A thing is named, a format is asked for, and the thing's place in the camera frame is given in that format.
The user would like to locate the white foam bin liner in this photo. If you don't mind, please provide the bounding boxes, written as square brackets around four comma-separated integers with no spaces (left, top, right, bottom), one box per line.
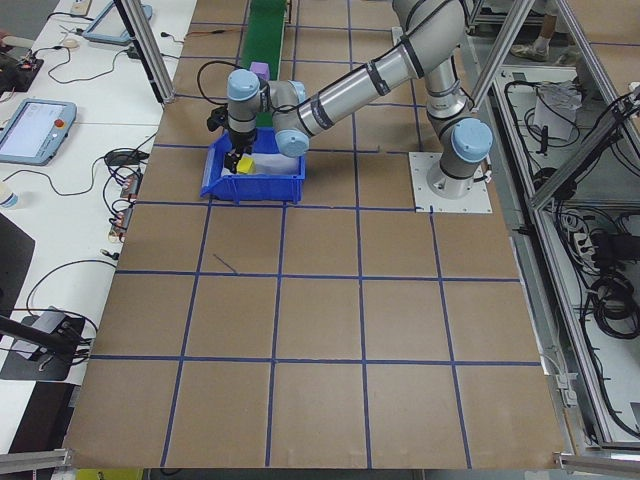
[222,149,301,177]

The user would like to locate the blue plastic storage bin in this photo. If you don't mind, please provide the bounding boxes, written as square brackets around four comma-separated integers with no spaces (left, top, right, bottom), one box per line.
[198,126,307,205]

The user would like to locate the green conveyor belt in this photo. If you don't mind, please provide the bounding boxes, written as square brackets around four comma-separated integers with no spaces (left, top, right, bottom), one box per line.
[238,0,288,129]

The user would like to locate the blue grey teach pendant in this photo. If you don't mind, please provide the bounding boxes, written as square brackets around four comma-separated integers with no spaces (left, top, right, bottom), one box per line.
[81,0,154,48]
[0,98,79,167]

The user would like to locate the black monitor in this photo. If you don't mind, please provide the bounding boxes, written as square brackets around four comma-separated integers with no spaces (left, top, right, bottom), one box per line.
[0,212,37,324]

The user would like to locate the black device on stand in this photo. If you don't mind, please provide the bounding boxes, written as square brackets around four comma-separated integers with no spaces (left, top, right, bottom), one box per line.
[0,312,87,382]

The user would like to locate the white sneaker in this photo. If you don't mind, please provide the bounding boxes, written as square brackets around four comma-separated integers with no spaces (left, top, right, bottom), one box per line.
[509,41,552,60]

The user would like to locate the white crumpled paper bag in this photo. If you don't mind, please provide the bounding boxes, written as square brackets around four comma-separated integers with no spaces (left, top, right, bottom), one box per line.
[531,81,583,142]

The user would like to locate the person bare leg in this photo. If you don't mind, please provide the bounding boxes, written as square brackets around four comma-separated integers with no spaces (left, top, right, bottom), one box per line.
[535,0,560,51]

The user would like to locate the white power strip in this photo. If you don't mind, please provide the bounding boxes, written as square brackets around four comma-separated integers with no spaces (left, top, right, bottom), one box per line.
[563,213,595,257]

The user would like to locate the aluminium corner bar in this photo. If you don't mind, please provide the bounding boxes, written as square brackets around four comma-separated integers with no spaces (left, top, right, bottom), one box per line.
[0,447,75,475]
[551,448,640,475]

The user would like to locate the black power supply box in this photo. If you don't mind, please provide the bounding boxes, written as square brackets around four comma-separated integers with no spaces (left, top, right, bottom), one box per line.
[591,230,640,262]

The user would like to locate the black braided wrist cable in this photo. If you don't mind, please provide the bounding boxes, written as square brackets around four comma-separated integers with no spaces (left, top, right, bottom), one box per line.
[196,60,251,114]

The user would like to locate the red conveyor wire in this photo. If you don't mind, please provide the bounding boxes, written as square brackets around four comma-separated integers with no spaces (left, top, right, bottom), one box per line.
[186,27,245,39]

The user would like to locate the black cables and adapters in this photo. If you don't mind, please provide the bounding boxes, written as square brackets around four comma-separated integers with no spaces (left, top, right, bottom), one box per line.
[107,168,145,245]

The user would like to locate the aluminium profile post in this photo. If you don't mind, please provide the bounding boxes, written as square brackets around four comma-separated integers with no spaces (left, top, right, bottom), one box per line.
[113,0,176,105]
[468,0,537,112]

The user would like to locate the white square base plate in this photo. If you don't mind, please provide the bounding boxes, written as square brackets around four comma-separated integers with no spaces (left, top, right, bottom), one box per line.
[408,151,495,216]

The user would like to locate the black device with red wires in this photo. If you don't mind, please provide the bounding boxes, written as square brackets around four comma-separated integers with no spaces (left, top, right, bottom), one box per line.
[0,49,45,95]

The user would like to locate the V-shaped metal bar frame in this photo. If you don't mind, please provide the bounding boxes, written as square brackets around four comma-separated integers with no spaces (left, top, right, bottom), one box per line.
[464,0,640,464]

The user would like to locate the black coiled cable bundle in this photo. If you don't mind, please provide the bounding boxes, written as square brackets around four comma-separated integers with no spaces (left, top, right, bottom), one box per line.
[582,273,639,344]

